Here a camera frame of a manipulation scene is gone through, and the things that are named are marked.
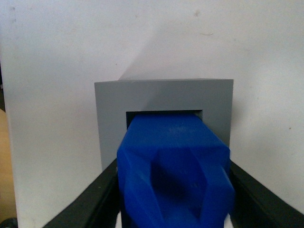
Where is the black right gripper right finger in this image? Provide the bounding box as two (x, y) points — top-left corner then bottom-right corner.
(229, 162), (304, 228)

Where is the blue plastic part with handle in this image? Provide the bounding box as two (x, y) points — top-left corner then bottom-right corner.
(117, 114), (235, 228)

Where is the gray square base block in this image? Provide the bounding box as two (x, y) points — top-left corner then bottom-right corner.
(94, 79), (233, 170)

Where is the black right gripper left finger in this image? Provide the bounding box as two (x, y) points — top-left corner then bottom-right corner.
(45, 160), (120, 228)

